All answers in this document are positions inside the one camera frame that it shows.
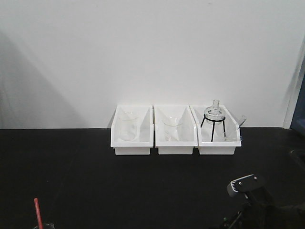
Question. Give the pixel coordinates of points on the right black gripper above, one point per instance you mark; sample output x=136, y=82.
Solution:
x=261, y=212

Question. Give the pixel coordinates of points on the red plastic spoon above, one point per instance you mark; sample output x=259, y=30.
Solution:
x=38, y=214

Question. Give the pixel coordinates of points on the right white plastic bin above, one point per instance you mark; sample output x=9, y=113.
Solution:
x=218, y=146

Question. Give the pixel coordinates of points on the white plastic bin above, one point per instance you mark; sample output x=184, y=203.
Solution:
x=218, y=146
x=143, y=142
x=187, y=131

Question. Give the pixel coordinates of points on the clear glass test tube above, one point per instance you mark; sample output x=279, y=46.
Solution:
x=233, y=134

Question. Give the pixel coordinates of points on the round glass flask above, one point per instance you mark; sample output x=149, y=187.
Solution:
x=214, y=112

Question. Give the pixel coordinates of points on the middle white plastic bin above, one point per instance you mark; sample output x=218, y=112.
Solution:
x=187, y=131

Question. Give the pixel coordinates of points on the middle glass beaker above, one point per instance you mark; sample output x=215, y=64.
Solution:
x=171, y=127

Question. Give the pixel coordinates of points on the glass beaker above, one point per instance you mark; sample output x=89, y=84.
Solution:
x=128, y=126
x=171, y=127

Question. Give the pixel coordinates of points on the left white plastic bin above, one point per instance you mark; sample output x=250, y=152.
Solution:
x=143, y=142

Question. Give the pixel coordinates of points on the left glass beaker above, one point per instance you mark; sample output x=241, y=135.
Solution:
x=128, y=126

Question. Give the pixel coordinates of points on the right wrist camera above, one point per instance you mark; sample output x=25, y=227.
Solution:
x=245, y=184

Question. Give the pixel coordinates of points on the black wire tripod stand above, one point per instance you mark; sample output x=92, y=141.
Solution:
x=212, y=130

